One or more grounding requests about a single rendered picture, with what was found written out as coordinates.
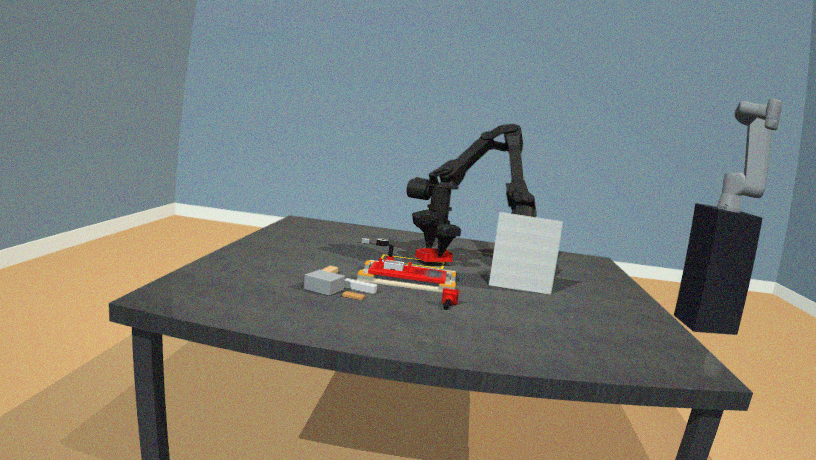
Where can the orange flat bar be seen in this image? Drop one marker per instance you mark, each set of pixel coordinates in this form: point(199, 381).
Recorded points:
point(353, 295)

